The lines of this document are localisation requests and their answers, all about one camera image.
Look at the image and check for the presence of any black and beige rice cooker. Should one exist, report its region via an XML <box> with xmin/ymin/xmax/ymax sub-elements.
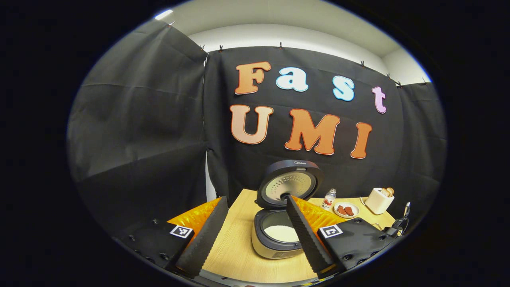
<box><xmin>251</xmin><ymin>159</ymin><xmax>325</xmax><ymax>259</ymax></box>

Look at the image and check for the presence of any small clear bottle red label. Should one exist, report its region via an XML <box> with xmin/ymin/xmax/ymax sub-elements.
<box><xmin>321</xmin><ymin>189</ymin><xmax>337</xmax><ymax>211</ymax></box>

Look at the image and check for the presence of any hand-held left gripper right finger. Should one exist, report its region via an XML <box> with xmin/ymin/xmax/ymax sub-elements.
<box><xmin>285</xmin><ymin>195</ymin><xmax>397</xmax><ymax>280</ymax></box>

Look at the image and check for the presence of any white toaster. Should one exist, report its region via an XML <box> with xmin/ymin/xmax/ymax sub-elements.
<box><xmin>365</xmin><ymin>188</ymin><xmax>395</xmax><ymax>215</ymax></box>

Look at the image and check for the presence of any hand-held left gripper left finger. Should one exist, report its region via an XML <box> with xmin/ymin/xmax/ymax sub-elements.
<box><xmin>114</xmin><ymin>196</ymin><xmax>230</xmax><ymax>279</ymax></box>

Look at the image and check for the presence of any white round plate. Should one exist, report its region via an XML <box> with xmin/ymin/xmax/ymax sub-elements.
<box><xmin>333</xmin><ymin>202</ymin><xmax>360</xmax><ymax>219</ymax></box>

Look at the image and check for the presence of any black backdrop cloth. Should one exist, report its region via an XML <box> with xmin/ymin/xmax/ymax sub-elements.
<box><xmin>67</xmin><ymin>19</ymin><xmax>447</xmax><ymax>240</ymax></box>

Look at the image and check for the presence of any white rice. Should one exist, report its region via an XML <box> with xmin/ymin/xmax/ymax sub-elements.
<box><xmin>264</xmin><ymin>225</ymin><xmax>299</xmax><ymax>243</ymax></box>

